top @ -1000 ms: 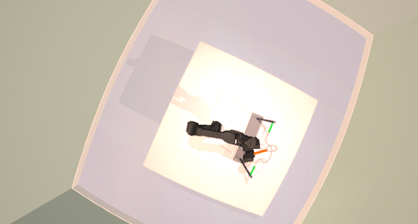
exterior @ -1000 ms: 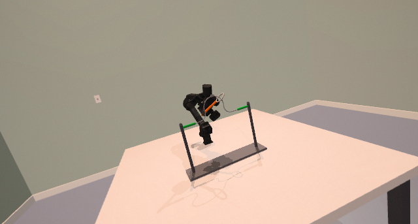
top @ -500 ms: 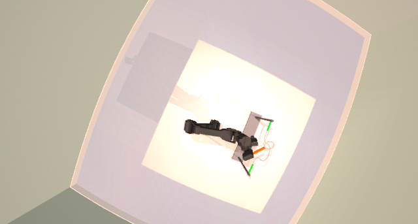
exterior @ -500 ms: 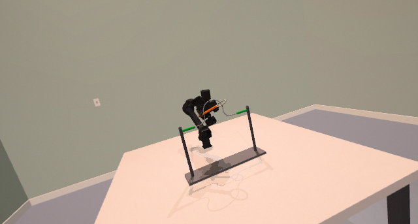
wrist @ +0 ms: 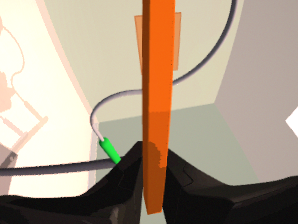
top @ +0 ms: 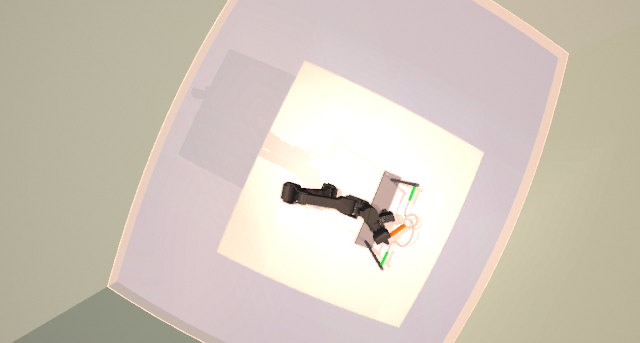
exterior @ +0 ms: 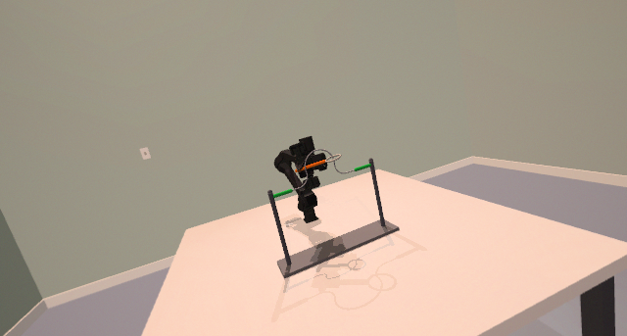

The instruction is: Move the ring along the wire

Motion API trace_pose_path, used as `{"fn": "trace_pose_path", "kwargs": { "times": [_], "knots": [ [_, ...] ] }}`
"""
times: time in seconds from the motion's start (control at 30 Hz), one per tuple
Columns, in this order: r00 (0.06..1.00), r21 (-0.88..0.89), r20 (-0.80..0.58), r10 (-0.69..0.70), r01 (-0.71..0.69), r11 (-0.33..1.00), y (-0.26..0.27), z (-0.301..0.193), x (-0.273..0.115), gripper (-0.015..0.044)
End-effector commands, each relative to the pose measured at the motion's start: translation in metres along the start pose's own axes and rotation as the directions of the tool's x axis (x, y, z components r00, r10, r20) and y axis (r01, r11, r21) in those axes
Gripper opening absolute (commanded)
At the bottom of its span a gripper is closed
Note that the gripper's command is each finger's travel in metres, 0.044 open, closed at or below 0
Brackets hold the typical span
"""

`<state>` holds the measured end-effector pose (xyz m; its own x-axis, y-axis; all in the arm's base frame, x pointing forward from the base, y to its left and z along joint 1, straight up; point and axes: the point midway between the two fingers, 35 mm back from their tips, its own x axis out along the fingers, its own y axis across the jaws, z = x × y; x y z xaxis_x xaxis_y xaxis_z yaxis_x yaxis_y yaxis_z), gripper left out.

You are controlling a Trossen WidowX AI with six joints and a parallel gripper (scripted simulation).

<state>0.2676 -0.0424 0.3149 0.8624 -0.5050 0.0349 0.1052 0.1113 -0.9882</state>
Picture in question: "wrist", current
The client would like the orange handle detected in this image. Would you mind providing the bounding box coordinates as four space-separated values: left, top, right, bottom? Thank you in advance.
142 0 176 214

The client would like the grey wire rig on two posts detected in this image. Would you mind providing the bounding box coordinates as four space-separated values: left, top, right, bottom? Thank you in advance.
0 0 238 196

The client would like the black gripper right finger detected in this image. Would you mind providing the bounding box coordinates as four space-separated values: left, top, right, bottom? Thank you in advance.
162 148 298 224

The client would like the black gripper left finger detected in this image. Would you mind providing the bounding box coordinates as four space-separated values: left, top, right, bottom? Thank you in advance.
0 140 144 224

